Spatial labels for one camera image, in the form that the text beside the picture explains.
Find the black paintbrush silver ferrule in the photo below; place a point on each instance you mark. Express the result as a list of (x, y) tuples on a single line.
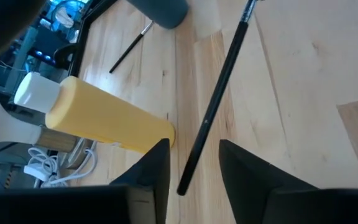
[(216, 96)]

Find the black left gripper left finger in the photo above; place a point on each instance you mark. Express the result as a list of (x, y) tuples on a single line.
[(73, 205)]

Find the large yellow paint bottle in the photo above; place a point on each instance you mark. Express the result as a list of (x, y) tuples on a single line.
[(104, 118)]

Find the blue-grey plastic cup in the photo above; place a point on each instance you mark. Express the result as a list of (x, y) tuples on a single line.
[(163, 12)]

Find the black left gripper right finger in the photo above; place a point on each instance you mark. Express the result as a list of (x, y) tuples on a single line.
[(291, 205)]

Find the thin black paintbrush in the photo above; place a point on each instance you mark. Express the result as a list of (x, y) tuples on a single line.
[(129, 49)]

